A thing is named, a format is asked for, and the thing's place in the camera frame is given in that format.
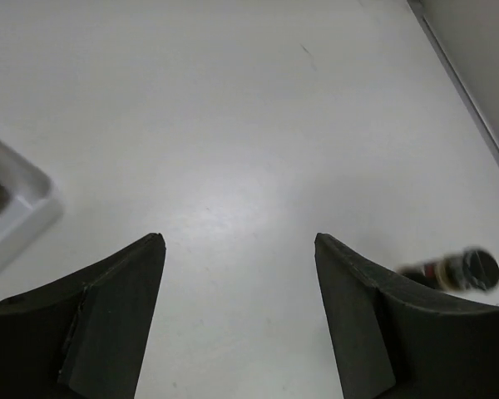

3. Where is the aluminium rail right side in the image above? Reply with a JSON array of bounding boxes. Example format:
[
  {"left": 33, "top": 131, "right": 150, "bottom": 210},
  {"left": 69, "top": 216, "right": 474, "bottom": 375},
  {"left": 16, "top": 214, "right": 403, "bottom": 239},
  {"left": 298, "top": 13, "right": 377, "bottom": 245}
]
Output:
[{"left": 408, "top": 1, "right": 499, "bottom": 167}]

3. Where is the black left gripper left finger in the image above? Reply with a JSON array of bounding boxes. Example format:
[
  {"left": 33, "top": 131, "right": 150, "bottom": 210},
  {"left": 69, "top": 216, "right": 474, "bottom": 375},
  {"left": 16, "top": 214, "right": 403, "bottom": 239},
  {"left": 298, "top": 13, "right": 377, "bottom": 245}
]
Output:
[{"left": 0, "top": 234, "right": 166, "bottom": 398}]

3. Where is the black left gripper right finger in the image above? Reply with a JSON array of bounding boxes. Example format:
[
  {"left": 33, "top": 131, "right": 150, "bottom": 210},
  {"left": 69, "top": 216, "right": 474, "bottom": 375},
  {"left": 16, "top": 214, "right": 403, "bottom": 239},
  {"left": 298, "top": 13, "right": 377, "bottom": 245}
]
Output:
[{"left": 314, "top": 233, "right": 499, "bottom": 398}]

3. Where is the brown spice jar dark cap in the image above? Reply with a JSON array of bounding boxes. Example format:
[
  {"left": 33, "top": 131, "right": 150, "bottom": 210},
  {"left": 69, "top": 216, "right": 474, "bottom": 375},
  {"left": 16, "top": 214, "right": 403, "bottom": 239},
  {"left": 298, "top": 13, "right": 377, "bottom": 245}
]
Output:
[{"left": 395, "top": 247, "right": 499, "bottom": 293}]

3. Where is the white divided organizer tray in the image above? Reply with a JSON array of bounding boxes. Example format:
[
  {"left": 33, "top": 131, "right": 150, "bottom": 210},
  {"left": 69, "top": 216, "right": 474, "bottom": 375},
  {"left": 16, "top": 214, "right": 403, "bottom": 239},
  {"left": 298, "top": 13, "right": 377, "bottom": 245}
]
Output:
[{"left": 0, "top": 140, "right": 64, "bottom": 273}]

